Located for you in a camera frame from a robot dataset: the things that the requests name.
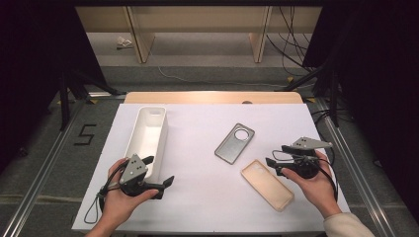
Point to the crumpled white paper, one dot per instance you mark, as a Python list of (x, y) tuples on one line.
[(124, 42)]

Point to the beige phone case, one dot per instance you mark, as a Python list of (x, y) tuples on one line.
[(268, 187)]

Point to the black curtain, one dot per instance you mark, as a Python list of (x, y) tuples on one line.
[(36, 65), (378, 82)]

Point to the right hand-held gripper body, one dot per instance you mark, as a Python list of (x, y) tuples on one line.
[(306, 164)]

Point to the person's right hand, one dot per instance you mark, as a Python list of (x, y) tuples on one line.
[(316, 191)]

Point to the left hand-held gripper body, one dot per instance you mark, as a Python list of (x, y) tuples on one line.
[(133, 169)]

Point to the white table mat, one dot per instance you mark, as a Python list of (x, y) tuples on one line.
[(197, 197)]

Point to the black metal stand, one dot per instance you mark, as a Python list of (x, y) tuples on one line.
[(64, 98), (334, 98)]

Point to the aluminium floor rail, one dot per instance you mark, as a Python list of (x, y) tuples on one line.
[(36, 187), (355, 171), (105, 95)]

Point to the person's left hand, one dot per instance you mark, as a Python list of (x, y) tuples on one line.
[(115, 200)]

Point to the light wooden desk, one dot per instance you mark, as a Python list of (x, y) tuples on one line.
[(197, 18)]

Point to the white plastic bin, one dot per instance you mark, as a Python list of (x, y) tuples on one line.
[(146, 138)]

